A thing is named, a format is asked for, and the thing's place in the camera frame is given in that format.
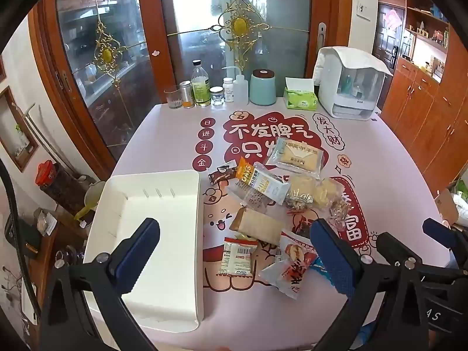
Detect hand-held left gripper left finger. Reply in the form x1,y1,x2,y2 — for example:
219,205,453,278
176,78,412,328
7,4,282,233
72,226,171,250
42,217,161,351

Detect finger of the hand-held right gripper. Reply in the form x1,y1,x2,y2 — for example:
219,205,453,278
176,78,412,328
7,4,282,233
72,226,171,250
422,218,468,253
376,231,464,270

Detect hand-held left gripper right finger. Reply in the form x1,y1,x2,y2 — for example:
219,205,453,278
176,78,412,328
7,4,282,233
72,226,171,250
310,218,426,351

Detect small blue candy packet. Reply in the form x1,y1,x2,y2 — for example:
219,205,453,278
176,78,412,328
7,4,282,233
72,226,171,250
311,256,333,282

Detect red white picture packet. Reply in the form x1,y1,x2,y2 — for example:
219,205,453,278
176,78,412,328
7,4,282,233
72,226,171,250
259,235,318,300

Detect white plastic tray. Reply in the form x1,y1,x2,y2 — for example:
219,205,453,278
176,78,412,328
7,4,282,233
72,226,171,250
83,169,202,333

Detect clear packet yellow pastry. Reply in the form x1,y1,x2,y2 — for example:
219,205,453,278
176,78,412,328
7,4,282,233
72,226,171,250
287,173,319,200
314,177,346,211

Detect brown kraft paper packet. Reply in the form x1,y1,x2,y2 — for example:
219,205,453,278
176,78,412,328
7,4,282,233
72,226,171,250
232,207,284,251

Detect white red-trimmed snack packet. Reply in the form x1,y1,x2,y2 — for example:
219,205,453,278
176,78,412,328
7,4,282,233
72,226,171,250
218,236,258,278

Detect orange white oat packet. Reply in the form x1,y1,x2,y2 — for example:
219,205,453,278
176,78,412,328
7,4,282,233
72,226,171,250
234,156,291,206

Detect pale cracker packet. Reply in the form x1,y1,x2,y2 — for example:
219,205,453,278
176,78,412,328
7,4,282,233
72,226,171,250
264,137,325,174

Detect dark brown snack bar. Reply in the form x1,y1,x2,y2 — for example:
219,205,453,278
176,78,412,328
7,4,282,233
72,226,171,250
208,161,238,184

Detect cardboard box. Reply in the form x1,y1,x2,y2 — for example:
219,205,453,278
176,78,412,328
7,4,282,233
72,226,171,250
435,188,461,223

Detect white plastic bag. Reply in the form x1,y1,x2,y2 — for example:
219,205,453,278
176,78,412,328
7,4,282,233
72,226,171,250
451,175,468,227

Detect dark glass lidded bowl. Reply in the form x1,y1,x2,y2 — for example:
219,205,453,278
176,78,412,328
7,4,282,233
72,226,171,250
55,245,83,267

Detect white cup yellow spoon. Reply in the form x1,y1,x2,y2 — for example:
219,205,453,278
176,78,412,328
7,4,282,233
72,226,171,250
74,180,106,222

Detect wooden side table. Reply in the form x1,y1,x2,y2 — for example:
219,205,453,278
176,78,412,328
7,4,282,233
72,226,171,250
27,208,90,322

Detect clear plastic food box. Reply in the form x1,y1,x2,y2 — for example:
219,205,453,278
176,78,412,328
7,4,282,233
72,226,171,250
35,208,59,236

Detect red-lidded dark jar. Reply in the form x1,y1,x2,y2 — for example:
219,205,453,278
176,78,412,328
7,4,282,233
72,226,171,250
35,160,79,205

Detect wooden cabinet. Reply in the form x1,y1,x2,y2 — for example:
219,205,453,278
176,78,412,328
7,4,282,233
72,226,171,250
378,18,468,198

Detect black pouch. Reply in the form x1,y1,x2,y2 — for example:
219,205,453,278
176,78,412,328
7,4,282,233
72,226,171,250
7,216,41,257

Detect clear drinking glass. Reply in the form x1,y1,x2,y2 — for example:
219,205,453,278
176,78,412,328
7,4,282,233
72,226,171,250
164,85,183,109

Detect green tissue box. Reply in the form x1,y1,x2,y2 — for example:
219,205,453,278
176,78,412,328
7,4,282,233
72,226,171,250
284,77,318,110

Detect small jar orange contents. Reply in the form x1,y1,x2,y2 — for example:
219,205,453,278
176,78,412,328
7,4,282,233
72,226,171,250
179,80,194,108

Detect glass bottle green label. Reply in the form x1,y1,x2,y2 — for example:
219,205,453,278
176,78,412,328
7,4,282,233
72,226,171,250
192,59,212,107

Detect white countertop appliance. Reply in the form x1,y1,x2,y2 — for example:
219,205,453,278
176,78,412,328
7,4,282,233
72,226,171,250
312,46,393,121

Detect teal canister brown lid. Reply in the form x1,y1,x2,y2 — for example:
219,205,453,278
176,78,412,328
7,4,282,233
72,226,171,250
249,69,276,106

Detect white squeeze wash bottle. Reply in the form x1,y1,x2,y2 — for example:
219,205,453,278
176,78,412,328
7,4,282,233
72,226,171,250
222,66,249,104

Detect dark wooden door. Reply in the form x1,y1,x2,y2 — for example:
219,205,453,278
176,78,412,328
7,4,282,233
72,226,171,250
373,2,406,72

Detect wooden display shelf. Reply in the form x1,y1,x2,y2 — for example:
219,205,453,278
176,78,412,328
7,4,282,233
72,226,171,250
400,0,452,81

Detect glass door gold ornament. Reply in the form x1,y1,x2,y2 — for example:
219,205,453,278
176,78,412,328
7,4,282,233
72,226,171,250
29,0,176,176
157,0,344,106

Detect black cable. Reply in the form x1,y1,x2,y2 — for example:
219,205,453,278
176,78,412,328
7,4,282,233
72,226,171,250
0,159,42,319

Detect wooden picture frame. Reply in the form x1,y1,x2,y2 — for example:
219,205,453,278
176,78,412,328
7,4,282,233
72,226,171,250
0,86,39,172

